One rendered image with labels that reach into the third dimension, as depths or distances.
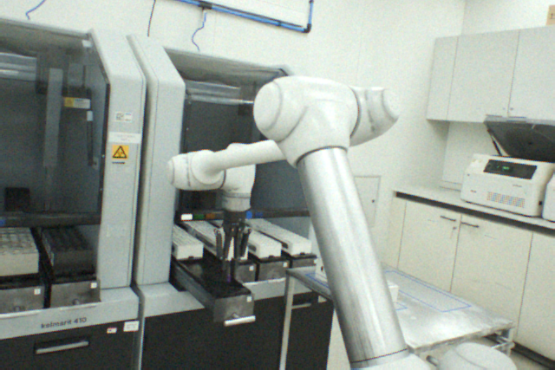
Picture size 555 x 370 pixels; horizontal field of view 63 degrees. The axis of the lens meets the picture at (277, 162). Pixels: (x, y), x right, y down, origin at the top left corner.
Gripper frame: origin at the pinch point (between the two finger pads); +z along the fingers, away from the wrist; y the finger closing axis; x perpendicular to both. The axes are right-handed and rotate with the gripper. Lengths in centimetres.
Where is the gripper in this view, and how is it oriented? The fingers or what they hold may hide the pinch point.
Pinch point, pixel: (229, 269)
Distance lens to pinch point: 154.1
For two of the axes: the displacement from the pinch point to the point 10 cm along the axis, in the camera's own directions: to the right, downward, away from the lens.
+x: 5.5, 1.3, -8.2
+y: -8.3, -0.3, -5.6
